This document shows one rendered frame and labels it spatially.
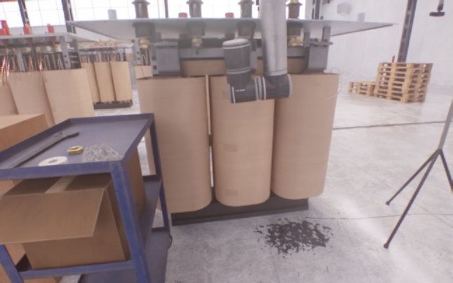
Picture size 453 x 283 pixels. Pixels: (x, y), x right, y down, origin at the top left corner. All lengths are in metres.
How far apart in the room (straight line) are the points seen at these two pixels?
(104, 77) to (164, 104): 5.85
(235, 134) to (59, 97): 2.49
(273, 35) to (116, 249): 0.95
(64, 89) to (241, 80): 2.67
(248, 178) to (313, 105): 0.62
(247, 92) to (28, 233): 0.85
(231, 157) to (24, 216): 1.03
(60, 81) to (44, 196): 2.61
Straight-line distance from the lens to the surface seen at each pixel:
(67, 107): 3.35
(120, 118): 1.28
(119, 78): 6.96
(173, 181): 1.46
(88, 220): 0.69
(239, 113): 1.33
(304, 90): 1.44
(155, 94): 1.30
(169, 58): 1.31
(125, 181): 0.69
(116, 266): 0.90
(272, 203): 1.84
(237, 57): 0.93
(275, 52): 0.95
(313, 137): 1.55
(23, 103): 3.60
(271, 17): 0.95
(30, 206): 0.80
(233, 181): 1.49
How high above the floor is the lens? 1.15
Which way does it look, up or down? 20 degrees down
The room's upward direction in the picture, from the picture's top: 1 degrees counter-clockwise
